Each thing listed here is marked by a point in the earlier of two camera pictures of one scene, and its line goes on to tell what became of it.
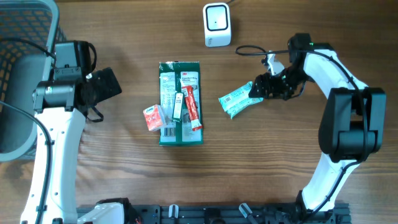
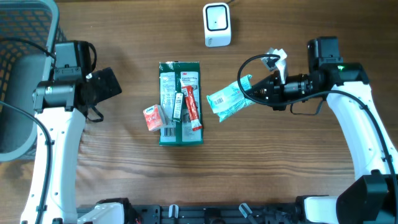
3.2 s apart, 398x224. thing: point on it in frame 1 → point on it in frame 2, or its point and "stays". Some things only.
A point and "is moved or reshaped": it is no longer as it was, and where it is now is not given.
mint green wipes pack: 238,99 is moved or reshaped
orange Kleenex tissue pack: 154,116 stays
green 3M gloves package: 180,106 stays
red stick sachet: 193,111 stays
